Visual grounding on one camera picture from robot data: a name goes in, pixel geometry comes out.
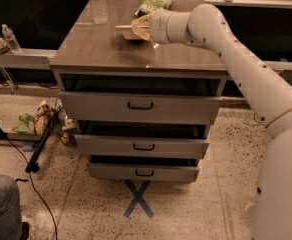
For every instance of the tan covered gripper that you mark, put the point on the tan covered gripper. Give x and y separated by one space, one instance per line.
158 25

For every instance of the person's jeans leg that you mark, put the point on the person's jeans leg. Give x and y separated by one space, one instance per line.
10 215

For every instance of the clear water bottle on cabinet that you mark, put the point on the clear water bottle on cabinet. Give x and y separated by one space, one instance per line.
99 11

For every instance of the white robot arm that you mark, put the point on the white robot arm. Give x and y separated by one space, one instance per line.
267 93

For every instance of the green chip bag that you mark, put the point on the green chip bag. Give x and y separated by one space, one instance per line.
149 6

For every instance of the brown snack bag on floor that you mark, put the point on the brown snack bag on floor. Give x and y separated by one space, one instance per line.
43 115

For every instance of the grey drawer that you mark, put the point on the grey drawer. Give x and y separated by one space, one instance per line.
143 172
164 109
142 147

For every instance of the blue tape cross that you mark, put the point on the blue tape cross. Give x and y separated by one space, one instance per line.
138 199

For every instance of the grey drawer cabinet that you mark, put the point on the grey drawer cabinet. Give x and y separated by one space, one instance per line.
98 59

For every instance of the top grey drawer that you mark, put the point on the top grey drawer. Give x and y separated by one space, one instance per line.
164 109

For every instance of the bottom grey drawer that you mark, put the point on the bottom grey drawer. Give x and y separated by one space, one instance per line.
143 172

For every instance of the green crumpled bag on floor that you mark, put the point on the green crumpled bag on floor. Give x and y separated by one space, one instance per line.
26 124

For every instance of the small water bottle on ledge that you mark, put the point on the small water bottle on ledge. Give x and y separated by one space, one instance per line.
11 39

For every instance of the middle grey drawer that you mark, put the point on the middle grey drawer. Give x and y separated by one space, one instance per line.
142 147

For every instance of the white paper bowl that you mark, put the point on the white paper bowl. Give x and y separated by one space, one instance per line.
127 32

